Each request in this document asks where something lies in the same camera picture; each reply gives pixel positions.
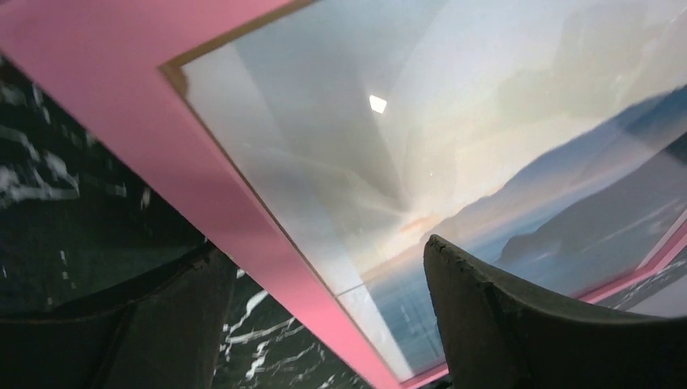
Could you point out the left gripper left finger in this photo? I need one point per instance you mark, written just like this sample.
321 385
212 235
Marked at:
161 329

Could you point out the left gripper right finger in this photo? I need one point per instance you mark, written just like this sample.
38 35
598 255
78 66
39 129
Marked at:
501 331

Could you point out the clear acrylic sheet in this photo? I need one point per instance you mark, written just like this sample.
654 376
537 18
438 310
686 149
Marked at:
349 134

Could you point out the pink wooden picture frame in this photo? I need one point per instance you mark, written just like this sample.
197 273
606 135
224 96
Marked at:
320 143

